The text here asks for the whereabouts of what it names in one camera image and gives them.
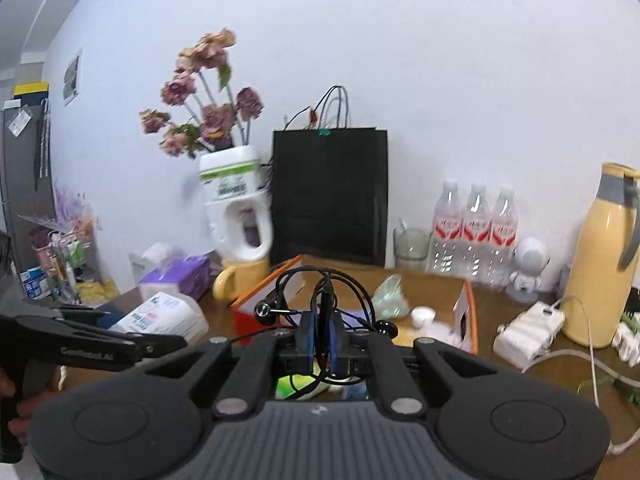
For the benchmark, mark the black paper bag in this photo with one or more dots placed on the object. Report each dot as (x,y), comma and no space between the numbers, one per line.
(330,195)

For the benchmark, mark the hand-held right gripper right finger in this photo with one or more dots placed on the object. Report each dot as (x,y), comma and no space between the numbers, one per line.
(333,342)

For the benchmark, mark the dried pink flowers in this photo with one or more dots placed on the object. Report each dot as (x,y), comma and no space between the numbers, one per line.
(210,115)

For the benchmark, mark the purple artificial flowers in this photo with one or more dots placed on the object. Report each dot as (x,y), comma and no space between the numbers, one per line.
(75,210)

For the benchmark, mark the white tissue packet blue print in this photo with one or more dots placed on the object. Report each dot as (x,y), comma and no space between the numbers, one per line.
(160,317)

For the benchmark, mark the crumpled clear plastic bag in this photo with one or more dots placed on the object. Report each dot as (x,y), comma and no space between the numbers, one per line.
(392,297)

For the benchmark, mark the yellow thermos jug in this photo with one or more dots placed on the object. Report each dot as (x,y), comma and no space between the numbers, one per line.
(597,270)

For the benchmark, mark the white robot toy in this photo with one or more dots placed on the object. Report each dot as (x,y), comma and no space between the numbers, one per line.
(527,267)

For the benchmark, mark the purple tissue pack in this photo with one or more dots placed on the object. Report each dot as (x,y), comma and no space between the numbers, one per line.
(175,277)

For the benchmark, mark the green tissue pack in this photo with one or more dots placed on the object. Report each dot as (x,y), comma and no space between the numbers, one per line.
(295,387)

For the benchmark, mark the grey refrigerator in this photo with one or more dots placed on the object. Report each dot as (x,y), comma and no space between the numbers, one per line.
(25,180)

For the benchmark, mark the blue white carton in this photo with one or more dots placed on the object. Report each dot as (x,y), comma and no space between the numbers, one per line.
(34,284)

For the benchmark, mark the person's left hand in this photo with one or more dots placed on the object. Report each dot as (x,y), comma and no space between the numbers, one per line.
(19,417)

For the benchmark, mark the yellow mug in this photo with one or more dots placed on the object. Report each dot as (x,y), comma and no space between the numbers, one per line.
(242,277)

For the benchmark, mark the clear water bottle red label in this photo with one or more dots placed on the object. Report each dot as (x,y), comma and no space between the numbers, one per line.
(476,232)
(503,235)
(446,230)

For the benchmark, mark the wall vent panel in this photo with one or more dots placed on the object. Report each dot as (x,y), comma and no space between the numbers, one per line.
(72,78)

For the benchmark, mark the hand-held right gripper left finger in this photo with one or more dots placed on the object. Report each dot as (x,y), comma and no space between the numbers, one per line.
(307,342)

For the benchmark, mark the yellow box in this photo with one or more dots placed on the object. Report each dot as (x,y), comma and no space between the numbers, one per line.
(31,89)

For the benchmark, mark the white bottle cap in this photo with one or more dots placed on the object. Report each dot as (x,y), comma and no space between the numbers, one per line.
(422,317)

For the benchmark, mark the glass cup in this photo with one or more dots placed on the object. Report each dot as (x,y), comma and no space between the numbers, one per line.
(412,250)

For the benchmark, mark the orange red cardboard box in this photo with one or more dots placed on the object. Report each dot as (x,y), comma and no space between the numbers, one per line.
(280,290)

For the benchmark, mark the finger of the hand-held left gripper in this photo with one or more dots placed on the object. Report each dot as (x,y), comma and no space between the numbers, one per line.
(155,347)
(85,316)

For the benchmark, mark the green plant leaves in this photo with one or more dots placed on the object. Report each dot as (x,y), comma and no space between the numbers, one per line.
(622,387)

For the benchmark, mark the white detergent jug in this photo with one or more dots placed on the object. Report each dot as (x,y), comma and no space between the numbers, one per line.
(230,195)

